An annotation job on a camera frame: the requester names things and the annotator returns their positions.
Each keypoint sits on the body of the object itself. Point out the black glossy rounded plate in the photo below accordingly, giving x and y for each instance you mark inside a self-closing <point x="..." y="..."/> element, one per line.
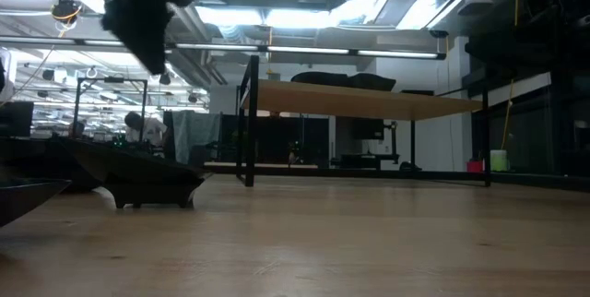
<point x="417" y="92"/>
<point x="152" y="186"/>

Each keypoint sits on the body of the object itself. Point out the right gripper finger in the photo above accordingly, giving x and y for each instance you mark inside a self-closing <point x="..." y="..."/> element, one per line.
<point x="495" y="48"/>

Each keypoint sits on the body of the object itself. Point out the low black desk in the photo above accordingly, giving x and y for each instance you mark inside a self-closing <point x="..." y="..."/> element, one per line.
<point x="359" y="161"/>

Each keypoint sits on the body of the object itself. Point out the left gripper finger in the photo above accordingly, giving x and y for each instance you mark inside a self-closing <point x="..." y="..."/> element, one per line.
<point x="147" y="43"/>

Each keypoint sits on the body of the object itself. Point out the wooden shelf black frame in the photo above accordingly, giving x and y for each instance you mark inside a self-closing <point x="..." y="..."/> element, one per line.
<point x="359" y="103"/>

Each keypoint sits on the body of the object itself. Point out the green white wipes canister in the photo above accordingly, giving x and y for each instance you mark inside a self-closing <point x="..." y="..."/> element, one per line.
<point x="499" y="161"/>

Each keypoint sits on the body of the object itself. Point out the grey cloth partition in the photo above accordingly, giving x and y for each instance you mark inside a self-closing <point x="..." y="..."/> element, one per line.
<point x="193" y="133"/>

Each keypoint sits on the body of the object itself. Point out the long tube light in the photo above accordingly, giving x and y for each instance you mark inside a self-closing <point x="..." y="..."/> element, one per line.
<point x="304" y="50"/>

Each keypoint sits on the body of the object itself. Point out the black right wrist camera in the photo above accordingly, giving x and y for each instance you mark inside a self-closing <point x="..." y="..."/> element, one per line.
<point x="546" y="2"/>

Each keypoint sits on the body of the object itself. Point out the black wall-mounted screen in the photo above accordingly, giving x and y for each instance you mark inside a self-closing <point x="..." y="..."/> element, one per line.
<point x="368" y="127"/>

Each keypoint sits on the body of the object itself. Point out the black glossy wavy-edged plate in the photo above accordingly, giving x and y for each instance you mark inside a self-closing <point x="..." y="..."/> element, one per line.
<point x="37" y="163"/>

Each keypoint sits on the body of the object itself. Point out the person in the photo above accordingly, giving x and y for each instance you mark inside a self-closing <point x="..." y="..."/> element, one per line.
<point x="147" y="128"/>
<point x="77" y="130"/>

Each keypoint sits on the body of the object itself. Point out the red container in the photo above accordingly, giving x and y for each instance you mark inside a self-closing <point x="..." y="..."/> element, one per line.
<point x="475" y="166"/>

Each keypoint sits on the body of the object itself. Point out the black glossy leaf-shaped plate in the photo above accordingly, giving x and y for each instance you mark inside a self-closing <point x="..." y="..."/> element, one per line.
<point x="373" y="83"/>
<point x="318" y="79"/>
<point x="23" y="198"/>

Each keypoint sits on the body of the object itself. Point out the dark computer monitor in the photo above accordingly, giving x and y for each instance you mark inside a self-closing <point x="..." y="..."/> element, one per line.
<point x="16" y="119"/>

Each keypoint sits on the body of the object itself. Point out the black metal rack frame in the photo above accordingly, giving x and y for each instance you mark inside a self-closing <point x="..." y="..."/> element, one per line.
<point x="110" y="79"/>

